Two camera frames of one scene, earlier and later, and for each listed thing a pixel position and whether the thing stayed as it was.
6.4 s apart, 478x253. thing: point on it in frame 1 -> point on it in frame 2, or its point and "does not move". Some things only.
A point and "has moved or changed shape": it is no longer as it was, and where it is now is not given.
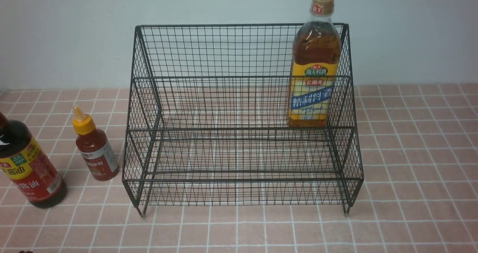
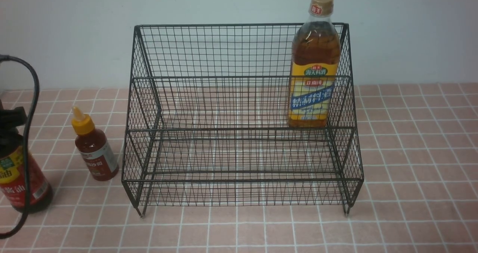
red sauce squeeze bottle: (98, 154) does not move
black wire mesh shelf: (208, 123) does not move
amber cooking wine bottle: (315, 59) does not move
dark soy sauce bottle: (24, 168) has moved or changed shape
